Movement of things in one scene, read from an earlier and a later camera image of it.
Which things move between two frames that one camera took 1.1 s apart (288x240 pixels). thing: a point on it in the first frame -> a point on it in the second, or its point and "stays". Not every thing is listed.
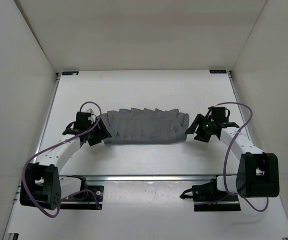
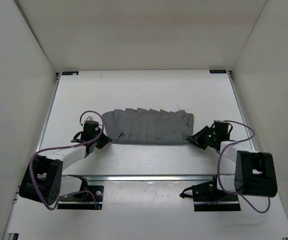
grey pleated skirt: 145,126 stays
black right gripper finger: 193,127 -> 199,136
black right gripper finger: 203,135 -> 201,144
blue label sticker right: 217,71 stays
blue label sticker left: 70,73 stays
